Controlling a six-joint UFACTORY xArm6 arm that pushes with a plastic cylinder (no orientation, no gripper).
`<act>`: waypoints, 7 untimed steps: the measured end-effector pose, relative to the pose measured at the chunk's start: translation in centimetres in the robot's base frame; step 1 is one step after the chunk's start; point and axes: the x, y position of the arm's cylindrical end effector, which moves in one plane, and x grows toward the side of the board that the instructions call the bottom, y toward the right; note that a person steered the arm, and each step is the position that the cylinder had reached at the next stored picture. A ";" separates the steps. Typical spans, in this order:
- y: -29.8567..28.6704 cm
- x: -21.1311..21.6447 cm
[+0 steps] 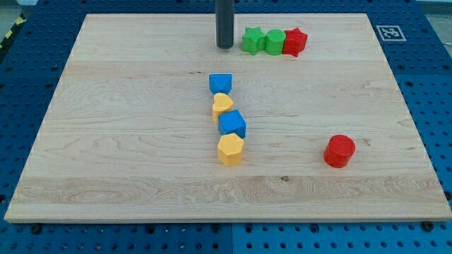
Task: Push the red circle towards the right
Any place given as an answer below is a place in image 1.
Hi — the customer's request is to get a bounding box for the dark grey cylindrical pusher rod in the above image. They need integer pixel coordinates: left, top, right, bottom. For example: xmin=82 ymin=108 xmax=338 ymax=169
xmin=215 ymin=0 xmax=234 ymax=49

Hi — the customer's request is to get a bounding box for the green star block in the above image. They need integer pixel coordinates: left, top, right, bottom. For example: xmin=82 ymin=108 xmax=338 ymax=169
xmin=242 ymin=27 xmax=266 ymax=55

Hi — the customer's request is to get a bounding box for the green cylinder block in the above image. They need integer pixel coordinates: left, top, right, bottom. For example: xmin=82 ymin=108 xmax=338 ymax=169
xmin=266 ymin=29 xmax=286 ymax=56

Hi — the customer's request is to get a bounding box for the blue triangle block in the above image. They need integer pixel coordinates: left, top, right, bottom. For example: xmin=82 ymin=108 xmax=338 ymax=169
xmin=209 ymin=73 xmax=232 ymax=95

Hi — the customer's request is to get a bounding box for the red star block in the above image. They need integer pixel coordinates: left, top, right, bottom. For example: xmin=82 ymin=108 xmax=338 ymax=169
xmin=282 ymin=28 xmax=308 ymax=57

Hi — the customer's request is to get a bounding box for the yellow heart block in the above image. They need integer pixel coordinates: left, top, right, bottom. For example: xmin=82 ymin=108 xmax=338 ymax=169
xmin=212 ymin=92 xmax=234 ymax=123

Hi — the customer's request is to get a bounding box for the blue cube block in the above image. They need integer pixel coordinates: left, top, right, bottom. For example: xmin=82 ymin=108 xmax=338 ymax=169
xmin=218 ymin=109 xmax=246 ymax=138

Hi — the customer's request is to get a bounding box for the light wooden board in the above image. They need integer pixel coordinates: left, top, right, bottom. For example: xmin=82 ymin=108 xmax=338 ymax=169
xmin=5 ymin=13 xmax=451 ymax=224

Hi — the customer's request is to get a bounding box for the yellow hexagon block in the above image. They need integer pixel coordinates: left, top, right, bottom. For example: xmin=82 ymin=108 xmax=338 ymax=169
xmin=218 ymin=133 xmax=244 ymax=167

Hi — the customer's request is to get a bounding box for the white fiducial marker tag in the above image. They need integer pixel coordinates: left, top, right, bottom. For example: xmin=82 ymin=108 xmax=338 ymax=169
xmin=376 ymin=25 xmax=406 ymax=42

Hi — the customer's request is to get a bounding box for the red cylinder block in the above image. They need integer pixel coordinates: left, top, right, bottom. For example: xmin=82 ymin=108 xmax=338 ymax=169
xmin=323 ymin=134 xmax=356 ymax=168

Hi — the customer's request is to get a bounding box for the yellow black hazard tape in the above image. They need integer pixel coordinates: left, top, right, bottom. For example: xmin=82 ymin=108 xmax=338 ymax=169
xmin=1 ymin=13 xmax=27 ymax=51

